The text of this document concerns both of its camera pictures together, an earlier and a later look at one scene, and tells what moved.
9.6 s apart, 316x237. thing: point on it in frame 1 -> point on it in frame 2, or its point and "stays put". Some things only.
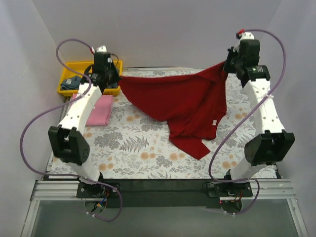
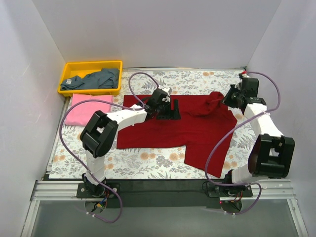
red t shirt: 193,103 -> 204,132
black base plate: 162,193 stays put
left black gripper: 114,74 -> 168,116
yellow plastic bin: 80,67 stays put
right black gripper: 229,61 -> 229,98
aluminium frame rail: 56,190 stays put
